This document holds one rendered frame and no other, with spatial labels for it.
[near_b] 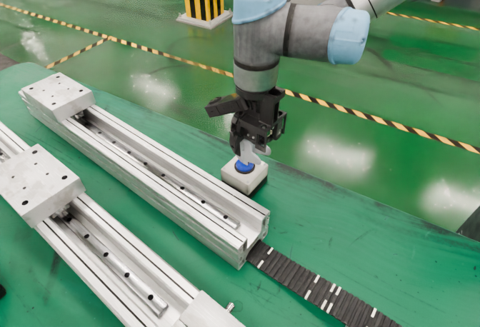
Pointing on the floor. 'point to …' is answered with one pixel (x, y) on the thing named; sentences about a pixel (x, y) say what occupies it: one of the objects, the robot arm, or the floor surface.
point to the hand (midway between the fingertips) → (244, 158)
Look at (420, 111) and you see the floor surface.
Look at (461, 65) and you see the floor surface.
